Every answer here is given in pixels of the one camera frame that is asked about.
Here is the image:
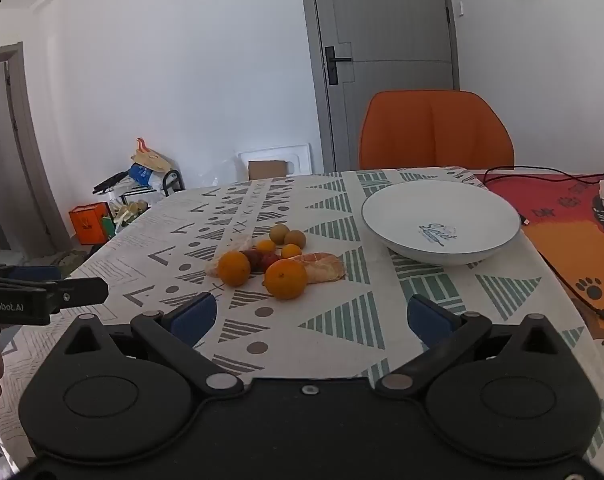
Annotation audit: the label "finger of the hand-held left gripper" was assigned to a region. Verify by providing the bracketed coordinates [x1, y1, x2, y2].
[0, 276, 108, 308]
[0, 264, 67, 283]

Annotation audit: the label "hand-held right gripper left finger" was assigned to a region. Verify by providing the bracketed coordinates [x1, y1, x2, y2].
[62, 291, 245, 402]

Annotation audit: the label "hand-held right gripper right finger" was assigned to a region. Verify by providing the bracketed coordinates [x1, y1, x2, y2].
[374, 294, 573, 403]

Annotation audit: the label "large orange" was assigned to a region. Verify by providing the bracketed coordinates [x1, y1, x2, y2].
[217, 251, 252, 287]
[264, 258, 309, 301]

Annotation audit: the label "white ceramic bowl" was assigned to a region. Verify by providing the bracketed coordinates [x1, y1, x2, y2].
[361, 180, 523, 267]

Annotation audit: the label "peeled orange segments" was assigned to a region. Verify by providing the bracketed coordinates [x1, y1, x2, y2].
[288, 252, 347, 285]

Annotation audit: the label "dark olive cloth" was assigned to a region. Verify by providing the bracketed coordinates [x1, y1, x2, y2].
[24, 247, 90, 281]

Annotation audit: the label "orange box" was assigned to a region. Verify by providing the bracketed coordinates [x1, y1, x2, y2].
[68, 203, 113, 246]

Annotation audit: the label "yellowish objects pile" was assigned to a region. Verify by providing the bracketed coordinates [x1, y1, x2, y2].
[112, 200, 150, 226]

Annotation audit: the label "black elongated object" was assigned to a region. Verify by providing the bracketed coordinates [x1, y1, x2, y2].
[92, 171, 132, 195]

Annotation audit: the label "blue white plastic bag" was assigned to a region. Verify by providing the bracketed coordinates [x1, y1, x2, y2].
[128, 162, 165, 191]

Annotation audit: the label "black metal rack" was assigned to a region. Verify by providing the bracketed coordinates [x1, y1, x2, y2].
[162, 170, 185, 198]

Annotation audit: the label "geometric patterned tablecloth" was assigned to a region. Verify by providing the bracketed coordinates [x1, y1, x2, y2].
[0, 166, 604, 480]

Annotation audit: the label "brown cardboard piece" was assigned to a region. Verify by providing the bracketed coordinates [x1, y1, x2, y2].
[248, 160, 287, 181]

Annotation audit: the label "orange chair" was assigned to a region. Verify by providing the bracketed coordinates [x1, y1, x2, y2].
[359, 91, 516, 171]

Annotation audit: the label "grey door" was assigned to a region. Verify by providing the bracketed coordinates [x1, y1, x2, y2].
[298, 0, 460, 173]

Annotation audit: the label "grey door frame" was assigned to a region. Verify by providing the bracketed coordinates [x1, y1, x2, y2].
[0, 42, 60, 253]

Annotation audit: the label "black cable with white plug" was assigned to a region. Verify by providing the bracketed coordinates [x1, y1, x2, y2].
[519, 212, 604, 323]

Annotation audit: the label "black door handle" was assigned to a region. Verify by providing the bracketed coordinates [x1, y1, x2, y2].
[324, 46, 353, 86]

